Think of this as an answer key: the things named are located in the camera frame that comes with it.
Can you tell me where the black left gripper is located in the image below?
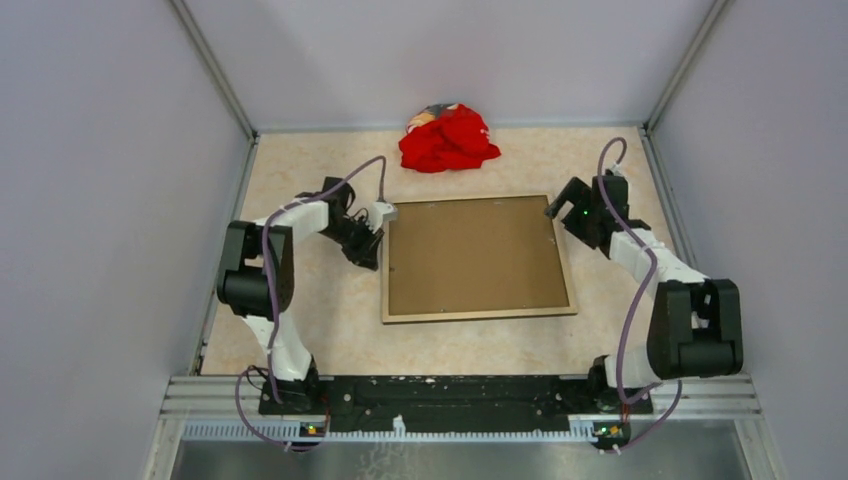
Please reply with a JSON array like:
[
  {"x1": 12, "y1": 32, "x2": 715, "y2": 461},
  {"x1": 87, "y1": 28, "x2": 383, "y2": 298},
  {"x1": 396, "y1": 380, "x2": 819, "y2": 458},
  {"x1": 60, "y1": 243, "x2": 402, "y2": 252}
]
[{"x1": 320, "y1": 215, "x2": 385, "y2": 271}]

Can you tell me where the brown backing board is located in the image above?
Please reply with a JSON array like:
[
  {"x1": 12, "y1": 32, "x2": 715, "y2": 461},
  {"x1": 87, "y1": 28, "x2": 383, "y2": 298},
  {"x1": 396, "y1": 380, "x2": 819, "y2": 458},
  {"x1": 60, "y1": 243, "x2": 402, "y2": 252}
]
[{"x1": 387, "y1": 196, "x2": 571, "y2": 317}]

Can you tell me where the light wooden picture frame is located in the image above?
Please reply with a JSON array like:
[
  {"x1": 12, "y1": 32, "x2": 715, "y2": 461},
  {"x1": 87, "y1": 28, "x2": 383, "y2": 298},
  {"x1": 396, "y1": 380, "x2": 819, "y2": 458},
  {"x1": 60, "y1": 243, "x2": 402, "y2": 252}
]
[{"x1": 380, "y1": 193, "x2": 579, "y2": 325}]

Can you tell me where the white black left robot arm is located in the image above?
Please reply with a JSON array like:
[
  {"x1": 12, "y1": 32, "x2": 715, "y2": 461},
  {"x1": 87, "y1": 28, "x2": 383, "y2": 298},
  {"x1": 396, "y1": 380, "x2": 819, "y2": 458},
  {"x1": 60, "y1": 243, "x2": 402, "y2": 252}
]
[{"x1": 216, "y1": 177, "x2": 398, "y2": 414}]

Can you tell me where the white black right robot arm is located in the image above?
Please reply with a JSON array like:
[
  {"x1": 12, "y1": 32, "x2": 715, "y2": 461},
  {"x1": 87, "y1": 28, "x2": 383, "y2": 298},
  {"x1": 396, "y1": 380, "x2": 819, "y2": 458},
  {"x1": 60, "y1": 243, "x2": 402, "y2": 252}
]
[{"x1": 544, "y1": 172, "x2": 744, "y2": 412}]

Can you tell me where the crumpled red cloth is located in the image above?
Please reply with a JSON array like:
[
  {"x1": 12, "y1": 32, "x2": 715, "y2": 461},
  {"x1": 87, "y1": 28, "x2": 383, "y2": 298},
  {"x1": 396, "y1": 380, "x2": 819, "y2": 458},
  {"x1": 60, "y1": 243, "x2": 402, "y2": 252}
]
[{"x1": 398, "y1": 103, "x2": 502, "y2": 173}]

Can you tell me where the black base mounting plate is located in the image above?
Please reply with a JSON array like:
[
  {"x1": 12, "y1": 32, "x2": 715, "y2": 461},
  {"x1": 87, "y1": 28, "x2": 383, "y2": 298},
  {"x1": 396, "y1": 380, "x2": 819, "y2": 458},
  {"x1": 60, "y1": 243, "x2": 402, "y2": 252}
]
[{"x1": 258, "y1": 375, "x2": 625, "y2": 434}]

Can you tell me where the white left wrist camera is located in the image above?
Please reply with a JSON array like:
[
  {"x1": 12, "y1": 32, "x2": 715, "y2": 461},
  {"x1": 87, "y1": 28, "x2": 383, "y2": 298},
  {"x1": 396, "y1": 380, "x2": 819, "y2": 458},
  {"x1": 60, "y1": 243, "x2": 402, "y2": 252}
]
[{"x1": 367, "y1": 201, "x2": 398, "y2": 232}]

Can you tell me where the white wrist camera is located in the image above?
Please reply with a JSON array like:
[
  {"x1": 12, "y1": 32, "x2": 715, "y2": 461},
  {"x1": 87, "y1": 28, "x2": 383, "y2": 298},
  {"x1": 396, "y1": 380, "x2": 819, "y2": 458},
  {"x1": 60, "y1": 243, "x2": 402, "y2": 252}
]
[
  {"x1": 606, "y1": 163, "x2": 626, "y2": 178},
  {"x1": 367, "y1": 201, "x2": 398, "y2": 232}
]

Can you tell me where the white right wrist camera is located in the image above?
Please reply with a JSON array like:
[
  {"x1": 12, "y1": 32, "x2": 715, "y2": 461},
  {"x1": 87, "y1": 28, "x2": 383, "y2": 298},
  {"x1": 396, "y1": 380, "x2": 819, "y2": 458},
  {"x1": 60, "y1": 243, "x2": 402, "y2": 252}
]
[{"x1": 606, "y1": 163, "x2": 626, "y2": 178}]

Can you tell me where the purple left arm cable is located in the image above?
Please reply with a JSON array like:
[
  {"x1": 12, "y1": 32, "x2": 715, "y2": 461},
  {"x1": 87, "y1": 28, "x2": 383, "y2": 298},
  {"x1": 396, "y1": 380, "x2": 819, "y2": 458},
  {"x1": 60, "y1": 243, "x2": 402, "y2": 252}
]
[{"x1": 233, "y1": 155, "x2": 389, "y2": 454}]

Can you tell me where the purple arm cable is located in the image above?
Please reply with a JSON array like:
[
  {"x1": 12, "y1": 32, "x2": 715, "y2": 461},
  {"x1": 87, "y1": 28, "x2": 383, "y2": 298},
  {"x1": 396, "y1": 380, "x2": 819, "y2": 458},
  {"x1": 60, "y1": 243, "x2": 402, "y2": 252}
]
[
  {"x1": 596, "y1": 137, "x2": 684, "y2": 455},
  {"x1": 233, "y1": 155, "x2": 389, "y2": 454}
]

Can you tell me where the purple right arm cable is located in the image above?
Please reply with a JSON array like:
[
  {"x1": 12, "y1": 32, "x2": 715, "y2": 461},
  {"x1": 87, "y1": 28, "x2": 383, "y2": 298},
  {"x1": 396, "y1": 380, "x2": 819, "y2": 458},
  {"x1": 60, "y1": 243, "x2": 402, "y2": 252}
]
[{"x1": 596, "y1": 137, "x2": 684, "y2": 455}]

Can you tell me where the aluminium front rail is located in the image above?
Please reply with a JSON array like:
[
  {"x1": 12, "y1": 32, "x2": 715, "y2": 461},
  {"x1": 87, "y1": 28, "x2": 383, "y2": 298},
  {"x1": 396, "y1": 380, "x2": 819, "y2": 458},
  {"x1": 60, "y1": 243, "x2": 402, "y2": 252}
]
[{"x1": 160, "y1": 375, "x2": 762, "y2": 449}]

